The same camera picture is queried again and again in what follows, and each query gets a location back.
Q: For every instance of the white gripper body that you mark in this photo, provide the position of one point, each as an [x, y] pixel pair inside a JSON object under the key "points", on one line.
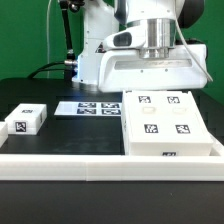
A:
{"points": [[125, 70]]}

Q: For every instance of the white cabinet door panel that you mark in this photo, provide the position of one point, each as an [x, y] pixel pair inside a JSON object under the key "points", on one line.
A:
{"points": [[180, 119], [140, 117]]}

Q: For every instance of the white cabinet body box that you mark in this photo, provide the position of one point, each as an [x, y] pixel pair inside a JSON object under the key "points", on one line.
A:
{"points": [[166, 149]]}

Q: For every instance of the small white box part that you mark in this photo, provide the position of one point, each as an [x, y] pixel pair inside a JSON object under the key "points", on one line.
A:
{"points": [[26, 119]]}

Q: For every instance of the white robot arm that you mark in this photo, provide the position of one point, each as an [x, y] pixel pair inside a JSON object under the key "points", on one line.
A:
{"points": [[160, 20]]}

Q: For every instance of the white marker base sheet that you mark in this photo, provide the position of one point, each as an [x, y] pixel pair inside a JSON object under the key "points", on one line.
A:
{"points": [[74, 108]]}

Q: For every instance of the white block at left edge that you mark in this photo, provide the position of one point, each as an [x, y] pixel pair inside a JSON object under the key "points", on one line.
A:
{"points": [[3, 133]]}

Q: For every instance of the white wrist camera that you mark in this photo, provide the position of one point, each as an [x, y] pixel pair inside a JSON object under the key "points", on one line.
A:
{"points": [[124, 40]]}

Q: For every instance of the white L-shaped frame fence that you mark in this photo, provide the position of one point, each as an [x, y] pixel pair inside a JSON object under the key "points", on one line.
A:
{"points": [[28, 167]]}

